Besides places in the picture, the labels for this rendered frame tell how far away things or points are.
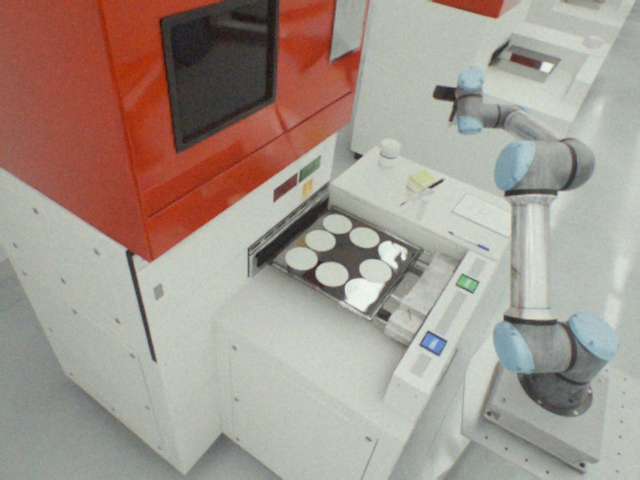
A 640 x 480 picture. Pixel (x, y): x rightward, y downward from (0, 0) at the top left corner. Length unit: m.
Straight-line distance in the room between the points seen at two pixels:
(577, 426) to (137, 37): 1.25
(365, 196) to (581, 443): 0.93
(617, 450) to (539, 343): 0.43
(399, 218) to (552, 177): 0.59
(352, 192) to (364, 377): 0.65
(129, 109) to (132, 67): 0.06
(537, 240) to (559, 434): 0.47
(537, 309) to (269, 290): 0.76
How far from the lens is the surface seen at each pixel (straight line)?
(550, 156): 1.17
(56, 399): 2.35
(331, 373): 1.30
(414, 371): 1.19
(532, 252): 1.15
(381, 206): 1.60
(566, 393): 1.33
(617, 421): 1.54
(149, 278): 1.10
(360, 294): 1.38
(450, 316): 1.33
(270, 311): 1.41
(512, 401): 1.32
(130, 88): 0.79
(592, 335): 1.23
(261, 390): 1.51
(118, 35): 0.76
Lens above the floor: 1.92
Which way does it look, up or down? 41 degrees down
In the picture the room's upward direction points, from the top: 8 degrees clockwise
